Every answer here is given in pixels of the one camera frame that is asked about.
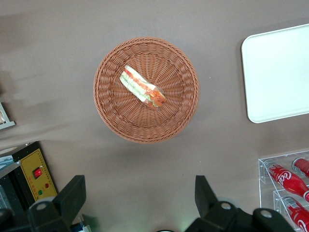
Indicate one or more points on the plastic sandwich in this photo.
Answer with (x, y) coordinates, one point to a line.
(142, 88)

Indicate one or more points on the white plastic tray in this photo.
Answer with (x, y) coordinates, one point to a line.
(277, 77)

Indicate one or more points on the white framed sign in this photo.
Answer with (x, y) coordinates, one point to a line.
(6, 122)

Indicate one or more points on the black yellow control box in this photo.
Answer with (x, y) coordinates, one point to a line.
(33, 174)

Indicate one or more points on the clear acrylic bottle rack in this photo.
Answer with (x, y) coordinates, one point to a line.
(263, 193)

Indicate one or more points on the round brown wicker basket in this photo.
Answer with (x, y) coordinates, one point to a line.
(169, 116)

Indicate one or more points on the red cola bottle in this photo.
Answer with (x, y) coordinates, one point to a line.
(295, 212)
(287, 180)
(302, 165)

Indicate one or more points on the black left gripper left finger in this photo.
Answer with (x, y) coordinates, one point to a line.
(60, 205)

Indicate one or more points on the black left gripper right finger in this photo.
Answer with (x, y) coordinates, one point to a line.
(217, 215)

